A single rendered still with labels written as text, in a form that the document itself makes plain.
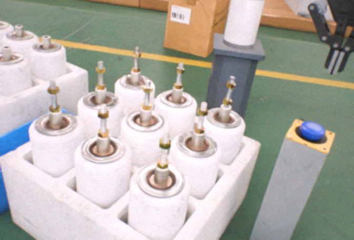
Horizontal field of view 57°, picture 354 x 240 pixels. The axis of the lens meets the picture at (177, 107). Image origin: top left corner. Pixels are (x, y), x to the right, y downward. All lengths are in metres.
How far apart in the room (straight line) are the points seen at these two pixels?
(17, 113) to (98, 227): 0.44
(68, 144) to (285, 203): 0.41
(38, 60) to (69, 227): 0.49
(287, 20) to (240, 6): 1.54
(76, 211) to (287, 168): 0.37
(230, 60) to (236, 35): 0.07
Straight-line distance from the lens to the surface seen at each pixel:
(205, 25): 1.63
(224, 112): 0.68
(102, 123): 0.54
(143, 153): 0.64
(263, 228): 0.71
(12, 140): 0.89
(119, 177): 0.57
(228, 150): 0.69
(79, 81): 1.00
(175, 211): 0.52
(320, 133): 0.59
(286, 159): 0.60
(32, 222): 0.75
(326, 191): 1.02
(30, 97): 0.91
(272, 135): 1.16
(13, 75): 0.90
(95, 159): 0.56
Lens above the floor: 0.61
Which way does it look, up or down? 31 degrees down
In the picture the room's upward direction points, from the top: 7 degrees clockwise
